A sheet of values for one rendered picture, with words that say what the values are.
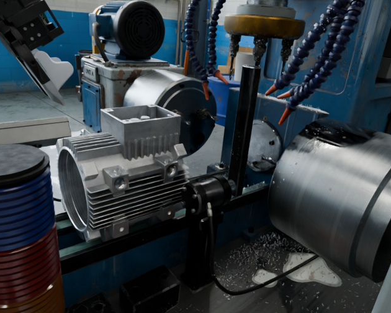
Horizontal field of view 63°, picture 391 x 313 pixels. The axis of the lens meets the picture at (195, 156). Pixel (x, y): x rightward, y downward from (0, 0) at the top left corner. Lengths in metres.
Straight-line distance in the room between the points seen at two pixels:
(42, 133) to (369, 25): 0.77
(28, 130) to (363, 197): 0.66
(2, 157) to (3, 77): 5.99
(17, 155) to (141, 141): 0.36
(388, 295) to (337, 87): 0.53
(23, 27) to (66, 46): 5.94
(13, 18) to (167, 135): 0.30
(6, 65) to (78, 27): 1.41
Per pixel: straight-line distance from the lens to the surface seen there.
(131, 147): 0.57
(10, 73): 6.25
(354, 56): 0.87
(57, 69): 0.58
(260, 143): 0.88
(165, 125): 0.60
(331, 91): 0.91
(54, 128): 0.80
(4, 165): 0.23
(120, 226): 0.58
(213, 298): 0.71
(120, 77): 1.07
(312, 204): 0.55
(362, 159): 0.55
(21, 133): 0.79
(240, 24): 0.72
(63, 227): 0.70
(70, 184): 0.70
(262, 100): 0.87
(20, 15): 0.56
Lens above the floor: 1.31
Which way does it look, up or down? 23 degrees down
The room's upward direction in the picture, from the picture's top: 5 degrees clockwise
